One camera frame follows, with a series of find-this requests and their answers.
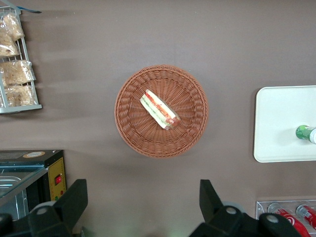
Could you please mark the wrapped triangle sandwich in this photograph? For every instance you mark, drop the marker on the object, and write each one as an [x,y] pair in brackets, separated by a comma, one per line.
[159,111]

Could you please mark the blue tape strip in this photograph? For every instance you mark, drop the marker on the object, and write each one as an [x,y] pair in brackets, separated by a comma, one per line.
[30,10]

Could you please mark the black yellow warmer machine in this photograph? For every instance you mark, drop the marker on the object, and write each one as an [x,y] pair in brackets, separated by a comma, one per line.
[27,160]

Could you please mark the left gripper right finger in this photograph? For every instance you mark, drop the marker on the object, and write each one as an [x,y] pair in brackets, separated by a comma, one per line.
[212,207]

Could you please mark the clear acrylic bottle rack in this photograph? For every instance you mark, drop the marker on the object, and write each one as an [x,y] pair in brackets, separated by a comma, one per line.
[261,207]

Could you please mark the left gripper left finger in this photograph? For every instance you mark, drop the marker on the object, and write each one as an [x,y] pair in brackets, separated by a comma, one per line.
[71,200]

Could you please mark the clear rice cracker bag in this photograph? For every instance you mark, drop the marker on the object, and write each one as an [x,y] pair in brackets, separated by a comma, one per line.
[7,47]
[21,95]
[17,72]
[13,26]

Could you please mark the brown wicker basket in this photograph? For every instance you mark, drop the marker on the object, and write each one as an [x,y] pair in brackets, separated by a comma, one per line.
[133,128]

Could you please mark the cream plastic tray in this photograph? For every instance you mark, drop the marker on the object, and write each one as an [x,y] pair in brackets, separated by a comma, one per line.
[276,116]

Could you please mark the red cola bottle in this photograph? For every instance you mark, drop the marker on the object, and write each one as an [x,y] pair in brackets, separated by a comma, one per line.
[308,216]
[288,219]

